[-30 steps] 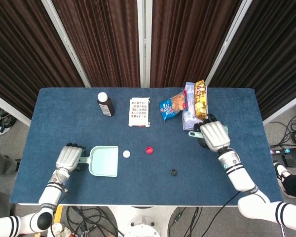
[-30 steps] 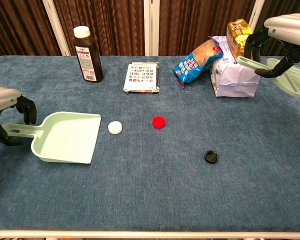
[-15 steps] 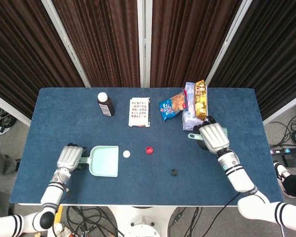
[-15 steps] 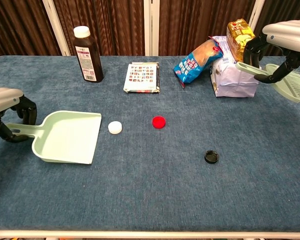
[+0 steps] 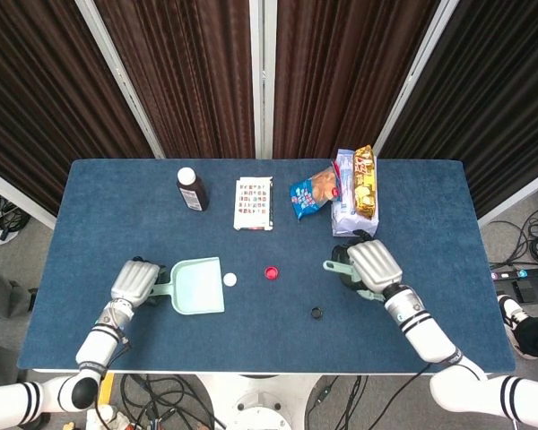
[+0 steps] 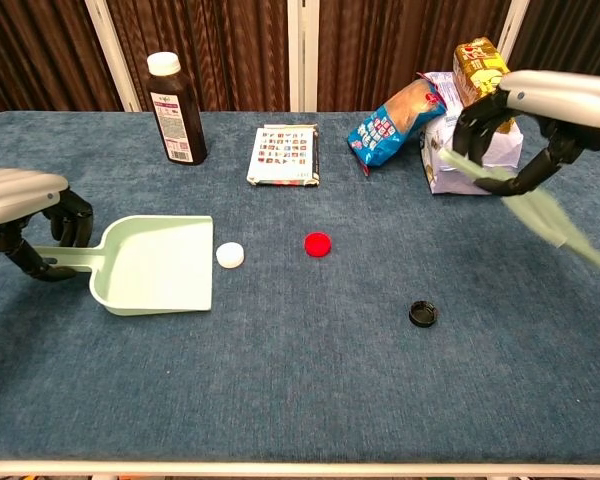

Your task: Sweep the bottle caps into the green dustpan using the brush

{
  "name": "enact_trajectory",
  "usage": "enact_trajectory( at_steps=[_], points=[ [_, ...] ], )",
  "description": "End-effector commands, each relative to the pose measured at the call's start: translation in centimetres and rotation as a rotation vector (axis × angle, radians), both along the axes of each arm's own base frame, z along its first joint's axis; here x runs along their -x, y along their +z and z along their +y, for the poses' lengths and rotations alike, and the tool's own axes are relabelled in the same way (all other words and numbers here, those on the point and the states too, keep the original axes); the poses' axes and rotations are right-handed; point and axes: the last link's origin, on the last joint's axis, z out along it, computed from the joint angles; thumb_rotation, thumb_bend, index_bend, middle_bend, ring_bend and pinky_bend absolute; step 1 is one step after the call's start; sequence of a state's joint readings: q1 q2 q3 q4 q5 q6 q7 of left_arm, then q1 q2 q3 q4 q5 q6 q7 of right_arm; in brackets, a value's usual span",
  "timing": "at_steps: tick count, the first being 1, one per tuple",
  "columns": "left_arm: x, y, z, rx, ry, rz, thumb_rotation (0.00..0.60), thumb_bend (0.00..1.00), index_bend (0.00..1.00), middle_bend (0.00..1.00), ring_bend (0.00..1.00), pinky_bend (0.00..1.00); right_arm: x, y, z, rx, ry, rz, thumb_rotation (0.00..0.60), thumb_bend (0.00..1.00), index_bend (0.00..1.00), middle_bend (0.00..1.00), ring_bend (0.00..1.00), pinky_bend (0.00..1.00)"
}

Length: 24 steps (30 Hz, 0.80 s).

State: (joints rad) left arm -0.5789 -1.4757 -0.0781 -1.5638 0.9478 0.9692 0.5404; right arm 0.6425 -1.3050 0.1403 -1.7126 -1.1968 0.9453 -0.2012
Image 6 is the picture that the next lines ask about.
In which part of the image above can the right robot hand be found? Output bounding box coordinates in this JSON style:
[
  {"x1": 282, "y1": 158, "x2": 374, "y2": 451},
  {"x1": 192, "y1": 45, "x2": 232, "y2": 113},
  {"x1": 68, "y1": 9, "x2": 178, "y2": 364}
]
[{"x1": 452, "y1": 69, "x2": 600, "y2": 197}]

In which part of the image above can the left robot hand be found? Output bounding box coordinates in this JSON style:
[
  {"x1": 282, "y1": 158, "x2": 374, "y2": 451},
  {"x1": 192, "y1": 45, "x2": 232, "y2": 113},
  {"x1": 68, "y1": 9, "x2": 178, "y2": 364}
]
[{"x1": 0, "y1": 168, "x2": 94, "y2": 283}]

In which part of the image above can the light green hand broom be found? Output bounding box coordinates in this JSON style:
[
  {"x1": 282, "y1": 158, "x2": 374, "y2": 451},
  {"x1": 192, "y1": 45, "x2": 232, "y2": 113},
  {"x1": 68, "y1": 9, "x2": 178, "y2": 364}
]
[{"x1": 439, "y1": 148, "x2": 600, "y2": 271}]

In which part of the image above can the light green dustpan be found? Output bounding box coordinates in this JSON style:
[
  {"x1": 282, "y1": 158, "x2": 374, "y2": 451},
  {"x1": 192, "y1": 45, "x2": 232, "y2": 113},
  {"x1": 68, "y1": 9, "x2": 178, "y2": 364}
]
[{"x1": 32, "y1": 215, "x2": 215, "y2": 317}]

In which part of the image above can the white bottle cap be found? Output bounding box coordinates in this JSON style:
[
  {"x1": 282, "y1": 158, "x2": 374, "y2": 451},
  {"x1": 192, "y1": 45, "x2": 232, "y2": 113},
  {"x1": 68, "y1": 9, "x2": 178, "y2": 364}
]
[{"x1": 215, "y1": 241, "x2": 245, "y2": 269}]

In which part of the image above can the black bottle cap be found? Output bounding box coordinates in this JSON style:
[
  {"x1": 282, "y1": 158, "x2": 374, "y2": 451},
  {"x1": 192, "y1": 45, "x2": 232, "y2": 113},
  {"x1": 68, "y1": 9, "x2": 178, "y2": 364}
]
[{"x1": 408, "y1": 300, "x2": 439, "y2": 328}]

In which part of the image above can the red bottle cap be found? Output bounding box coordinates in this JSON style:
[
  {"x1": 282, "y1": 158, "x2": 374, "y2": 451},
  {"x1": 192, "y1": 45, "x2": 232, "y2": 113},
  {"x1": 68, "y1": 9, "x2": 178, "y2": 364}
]
[{"x1": 304, "y1": 232, "x2": 333, "y2": 259}]

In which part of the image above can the dark brown bottle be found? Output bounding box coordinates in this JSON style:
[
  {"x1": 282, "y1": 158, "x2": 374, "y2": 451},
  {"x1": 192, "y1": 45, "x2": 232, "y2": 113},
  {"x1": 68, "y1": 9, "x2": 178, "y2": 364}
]
[{"x1": 146, "y1": 51, "x2": 208, "y2": 166}]

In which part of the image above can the brown pleated curtain panel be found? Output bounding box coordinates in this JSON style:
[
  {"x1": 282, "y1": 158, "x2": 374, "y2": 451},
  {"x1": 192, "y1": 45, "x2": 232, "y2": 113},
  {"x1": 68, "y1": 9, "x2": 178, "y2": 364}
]
[
  {"x1": 317, "y1": 0, "x2": 511, "y2": 112},
  {"x1": 107, "y1": 0, "x2": 291, "y2": 112},
  {"x1": 507, "y1": 0, "x2": 600, "y2": 81},
  {"x1": 0, "y1": 0, "x2": 124, "y2": 124}
]

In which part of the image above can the gold snack bag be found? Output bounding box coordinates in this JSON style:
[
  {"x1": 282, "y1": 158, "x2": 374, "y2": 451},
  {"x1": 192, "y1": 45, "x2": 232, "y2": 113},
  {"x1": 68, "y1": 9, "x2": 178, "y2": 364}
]
[{"x1": 452, "y1": 37, "x2": 519, "y2": 134}]

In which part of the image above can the white plastic package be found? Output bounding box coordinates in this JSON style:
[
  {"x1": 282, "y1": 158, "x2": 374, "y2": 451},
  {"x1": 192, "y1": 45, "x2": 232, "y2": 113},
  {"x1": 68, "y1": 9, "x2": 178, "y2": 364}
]
[{"x1": 419, "y1": 71, "x2": 524, "y2": 195}]

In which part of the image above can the blue snack bag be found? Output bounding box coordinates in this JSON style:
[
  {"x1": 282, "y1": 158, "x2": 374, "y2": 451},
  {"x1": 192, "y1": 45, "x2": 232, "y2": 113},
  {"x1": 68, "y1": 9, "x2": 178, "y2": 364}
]
[{"x1": 347, "y1": 78, "x2": 449, "y2": 177}]

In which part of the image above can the white picture card pack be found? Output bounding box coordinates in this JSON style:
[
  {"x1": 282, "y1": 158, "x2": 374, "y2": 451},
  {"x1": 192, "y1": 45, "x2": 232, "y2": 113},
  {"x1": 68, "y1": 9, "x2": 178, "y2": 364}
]
[{"x1": 246, "y1": 123, "x2": 321, "y2": 188}]

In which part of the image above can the blue table cloth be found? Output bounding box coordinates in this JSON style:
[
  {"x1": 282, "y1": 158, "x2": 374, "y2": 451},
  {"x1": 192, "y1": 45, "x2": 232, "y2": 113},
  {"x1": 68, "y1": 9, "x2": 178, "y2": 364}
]
[{"x1": 0, "y1": 110, "x2": 600, "y2": 464}]

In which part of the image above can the white partition frame post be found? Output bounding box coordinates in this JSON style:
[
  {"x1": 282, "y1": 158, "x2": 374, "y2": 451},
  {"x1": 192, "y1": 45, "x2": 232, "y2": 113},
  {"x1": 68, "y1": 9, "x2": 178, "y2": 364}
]
[
  {"x1": 83, "y1": 0, "x2": 142, "y2": 112},
  {"x1": 497, "y1": 0, "x2": 531, "y2": 66},
  {"x1": 287, "y1": 0, "x2": 320, "y2": 112}
]

